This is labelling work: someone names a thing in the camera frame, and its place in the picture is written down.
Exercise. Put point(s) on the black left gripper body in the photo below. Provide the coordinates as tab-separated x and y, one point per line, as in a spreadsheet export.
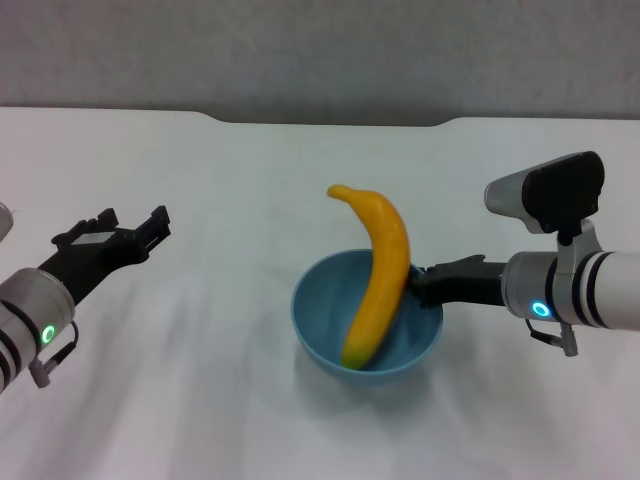
95	250

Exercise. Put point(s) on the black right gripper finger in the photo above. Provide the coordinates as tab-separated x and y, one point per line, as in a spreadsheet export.
427	290

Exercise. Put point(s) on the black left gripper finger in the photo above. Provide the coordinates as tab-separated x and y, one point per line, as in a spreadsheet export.
157	220
157	239

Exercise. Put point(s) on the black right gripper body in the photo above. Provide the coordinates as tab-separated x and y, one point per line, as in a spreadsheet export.
470	282

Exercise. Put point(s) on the yellow banana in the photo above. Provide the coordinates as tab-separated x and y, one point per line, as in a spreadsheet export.
382	260

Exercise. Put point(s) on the blue plastic bowl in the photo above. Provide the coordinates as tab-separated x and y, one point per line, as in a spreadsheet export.
325	310

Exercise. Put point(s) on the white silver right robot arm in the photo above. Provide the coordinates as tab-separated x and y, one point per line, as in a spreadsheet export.
590	290

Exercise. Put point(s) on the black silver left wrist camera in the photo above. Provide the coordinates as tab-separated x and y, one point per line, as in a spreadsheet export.
4	220

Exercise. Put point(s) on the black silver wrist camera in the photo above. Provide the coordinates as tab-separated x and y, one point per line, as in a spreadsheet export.
555	192
4	220

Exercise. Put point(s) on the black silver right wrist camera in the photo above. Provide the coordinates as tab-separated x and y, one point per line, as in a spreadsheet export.
555	192

